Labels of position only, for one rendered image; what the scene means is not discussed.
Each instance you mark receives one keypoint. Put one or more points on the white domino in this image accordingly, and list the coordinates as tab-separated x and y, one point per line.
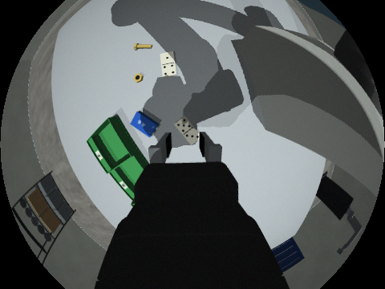
168	64
187	130

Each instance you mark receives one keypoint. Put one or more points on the blue 9v battery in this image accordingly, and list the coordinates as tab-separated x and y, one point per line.
144	123

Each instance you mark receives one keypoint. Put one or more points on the brass bolt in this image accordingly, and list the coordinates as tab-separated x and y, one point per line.
136	46

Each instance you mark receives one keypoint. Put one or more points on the green three-compartment bin rack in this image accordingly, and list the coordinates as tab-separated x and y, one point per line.
113	147

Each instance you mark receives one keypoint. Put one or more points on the brass hex nut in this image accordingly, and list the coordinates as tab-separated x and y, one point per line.
138	77

